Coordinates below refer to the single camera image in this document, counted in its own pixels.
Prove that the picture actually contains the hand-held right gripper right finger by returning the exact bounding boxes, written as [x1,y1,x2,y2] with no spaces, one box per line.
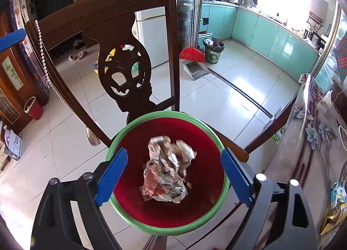
[221,147,318,250]

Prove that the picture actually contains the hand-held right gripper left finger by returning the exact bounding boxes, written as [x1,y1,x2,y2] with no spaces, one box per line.
[30,147,128,250]

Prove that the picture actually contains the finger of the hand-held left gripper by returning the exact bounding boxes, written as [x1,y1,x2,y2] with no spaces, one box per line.
[0,29,27,52]

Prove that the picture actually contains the red bucket with green rim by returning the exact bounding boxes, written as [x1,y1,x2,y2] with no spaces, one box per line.
[105,111,231,237]

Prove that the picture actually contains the printed wrapper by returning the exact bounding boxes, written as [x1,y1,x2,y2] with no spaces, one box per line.
[139,136,197,204]

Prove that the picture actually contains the green trash bin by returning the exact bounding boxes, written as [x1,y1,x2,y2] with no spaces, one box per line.
[202,38,225,64]

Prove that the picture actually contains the pair of slippers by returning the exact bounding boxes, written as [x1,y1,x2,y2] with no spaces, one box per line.
[68,51,88,62]

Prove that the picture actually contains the small red bin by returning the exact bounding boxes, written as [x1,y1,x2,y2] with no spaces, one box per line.
[23,96,44,121]

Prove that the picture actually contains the yellow toy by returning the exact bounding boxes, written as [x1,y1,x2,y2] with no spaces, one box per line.
[93,54,109,75]

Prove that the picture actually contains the carved dark wooden chair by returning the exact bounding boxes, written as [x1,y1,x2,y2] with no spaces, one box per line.
[24,0,250,250]

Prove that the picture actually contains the blue and white packet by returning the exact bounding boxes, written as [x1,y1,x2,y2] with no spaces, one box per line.
[329,182,347,210]

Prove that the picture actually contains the white cardboard box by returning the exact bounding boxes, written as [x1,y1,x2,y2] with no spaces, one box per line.
[2,125,24,162]

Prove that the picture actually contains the grey dustpan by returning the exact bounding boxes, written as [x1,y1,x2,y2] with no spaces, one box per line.
[182,60,211,81]

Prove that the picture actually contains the red broom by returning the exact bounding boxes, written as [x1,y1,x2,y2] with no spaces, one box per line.
[179,0,206,62]

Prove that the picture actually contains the teal kitchen base cabinets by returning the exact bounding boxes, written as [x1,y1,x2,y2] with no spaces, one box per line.
[199,3,321,80]

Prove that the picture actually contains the white refrigerator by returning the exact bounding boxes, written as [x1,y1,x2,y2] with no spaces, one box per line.
[132,0,170,68]

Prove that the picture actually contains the plaid cloth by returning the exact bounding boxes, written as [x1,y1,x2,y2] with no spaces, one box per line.
[333,30,347,83]

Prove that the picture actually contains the white bead chain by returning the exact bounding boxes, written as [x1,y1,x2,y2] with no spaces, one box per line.
[35,20,101,147]

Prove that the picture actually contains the wall water heater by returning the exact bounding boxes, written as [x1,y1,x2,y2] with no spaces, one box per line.
[308,0,329,27]

